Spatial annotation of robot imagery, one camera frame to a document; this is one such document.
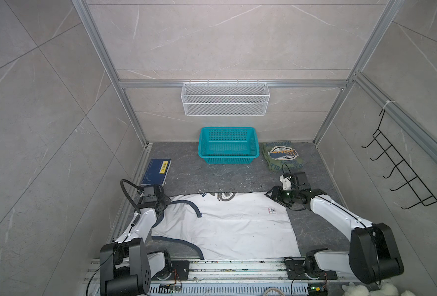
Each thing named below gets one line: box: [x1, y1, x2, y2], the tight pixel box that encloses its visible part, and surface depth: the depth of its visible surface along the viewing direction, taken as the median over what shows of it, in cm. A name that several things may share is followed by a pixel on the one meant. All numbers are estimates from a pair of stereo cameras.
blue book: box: [140, 158, 173, 187], surface depth 106 cm
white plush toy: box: [341, 282, 417, 296], surface depth 64 cm
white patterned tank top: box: [151, 191, 301, 260], surface depth 87 cm
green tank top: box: [259, 141, 305, 171], surface depth 111 cm
